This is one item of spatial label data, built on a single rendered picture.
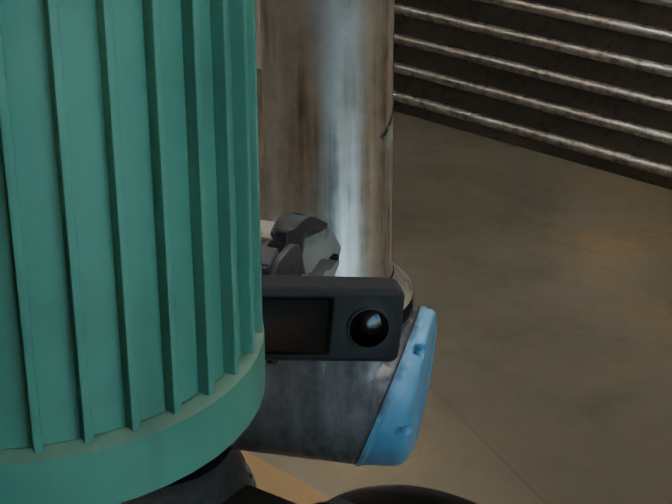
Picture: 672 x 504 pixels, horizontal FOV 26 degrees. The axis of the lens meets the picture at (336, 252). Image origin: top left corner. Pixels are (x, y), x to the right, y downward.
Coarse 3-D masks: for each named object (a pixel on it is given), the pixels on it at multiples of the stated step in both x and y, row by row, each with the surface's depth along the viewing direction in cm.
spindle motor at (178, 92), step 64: (0, 0) 40; (64, 0) 41; (128, 0) 42; (192, 0) 43; (0, 64) 41; (64, 64) 42; (128, 64) 43; (192, 64) 44; (256, 64) 49; (0, 128) 41; (64, 128) 42; (128, 128) 44; (192, 128) 45; (256, 128) 50; (0, 192) 43; (64, 192) 43; (128, 192) 44; (192, 192) 46; (256, 192) 51; (0, 256) 43; (64, 256) 44; (128, 256) 45; (192, 256) 47; (256, 256) 52; (0, 320) 44; (64, 320) 45; (128, 320) 45; (192, 320) 48; (256, 320) 53; (0, 384) 45; (64, 384) 46; (128, 384) 46; (192, 384) 49; (256, 384) 53; (0, 448) 46; (64, 448) 46; (128, 448) 47; (192, 448) 49
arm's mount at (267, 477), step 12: (252, 456) 154; (252, 468) 153; (264, 468) 153; (276, 468) 153; (264, 480) 151; (276, 480) 151; (288, 480) 151; (276, 492) 149; (288, 492) 149; (300, 492) 149; (312, 492) 149
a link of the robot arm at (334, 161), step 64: (320, 0) 113; (384, 0) 116; (320, 64) 115; (384, 64) 118; (320, 128) 118; (384, 128) 121; (320, 192) 120; (384, 192) 123; (384, 256) 126; (320, 384) 126; (384, 384) 126; (256, 448) 133; (320, 448) 130; (384, 448) 128
